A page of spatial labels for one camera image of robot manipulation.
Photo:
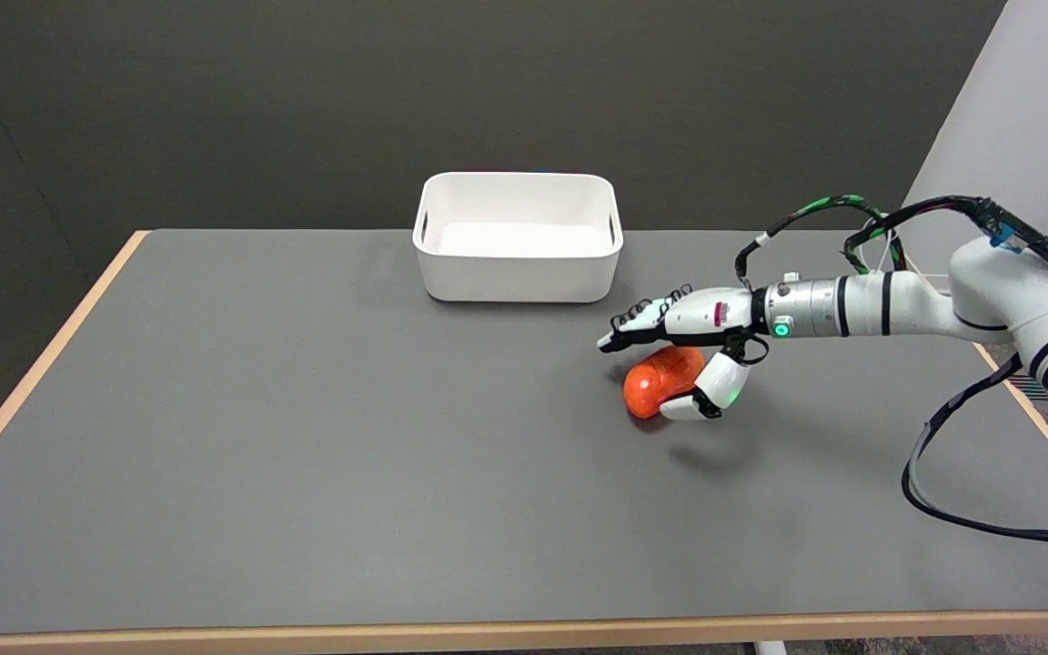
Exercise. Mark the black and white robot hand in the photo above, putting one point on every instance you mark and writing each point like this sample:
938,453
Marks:
692,318

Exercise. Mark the orange mango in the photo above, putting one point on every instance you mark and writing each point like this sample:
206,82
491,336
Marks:
660,380

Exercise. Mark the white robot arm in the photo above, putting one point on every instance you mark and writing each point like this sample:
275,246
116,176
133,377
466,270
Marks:
942,309

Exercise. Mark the white plastic bin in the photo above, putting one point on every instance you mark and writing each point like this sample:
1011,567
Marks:
518,238

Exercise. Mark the white table leg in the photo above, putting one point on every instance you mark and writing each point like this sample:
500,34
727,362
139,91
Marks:
769,648

